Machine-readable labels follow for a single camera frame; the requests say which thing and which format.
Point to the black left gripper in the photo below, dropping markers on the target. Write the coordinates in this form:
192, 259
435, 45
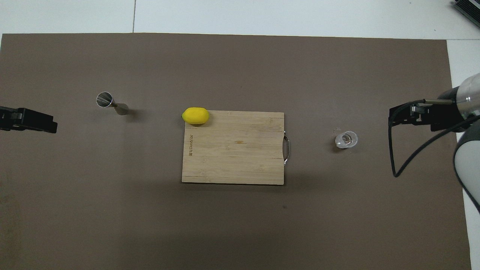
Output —
4, 119

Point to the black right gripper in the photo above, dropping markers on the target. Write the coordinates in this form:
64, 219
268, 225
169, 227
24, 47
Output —
444, 120

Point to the steel double jigger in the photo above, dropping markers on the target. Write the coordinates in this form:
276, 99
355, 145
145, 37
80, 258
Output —
105, 100

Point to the brown table mat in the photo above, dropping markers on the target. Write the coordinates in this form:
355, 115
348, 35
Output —
112, 206

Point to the yellow lemon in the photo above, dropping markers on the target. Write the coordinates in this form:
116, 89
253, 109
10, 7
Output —
195, 116

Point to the bamboo cutting board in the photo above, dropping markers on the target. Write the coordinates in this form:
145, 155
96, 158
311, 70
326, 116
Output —
232, 150

